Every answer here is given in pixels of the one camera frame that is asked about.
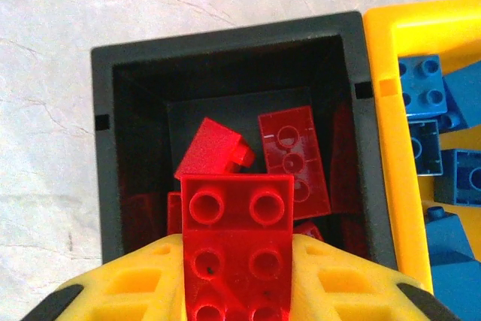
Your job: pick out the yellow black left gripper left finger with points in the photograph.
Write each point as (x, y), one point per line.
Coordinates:
(143, 283)

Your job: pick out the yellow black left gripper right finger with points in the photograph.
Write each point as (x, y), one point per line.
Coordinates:
(338, 283)

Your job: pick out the red lego brick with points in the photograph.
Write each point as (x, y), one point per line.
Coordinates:
(174, 212)
(236, 238)
(308, 231)
(297, 148)
(210, 144)

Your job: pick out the blue lego brick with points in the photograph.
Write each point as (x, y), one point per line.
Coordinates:
(447, 231)
(456, 279)
(460, 176)
(424, 146)
(424, 84)
(464, 99)

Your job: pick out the yellow plastic bin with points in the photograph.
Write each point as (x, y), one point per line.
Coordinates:
(394, 170)

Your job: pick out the black plastic bin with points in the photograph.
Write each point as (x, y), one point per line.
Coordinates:
(105, 148)

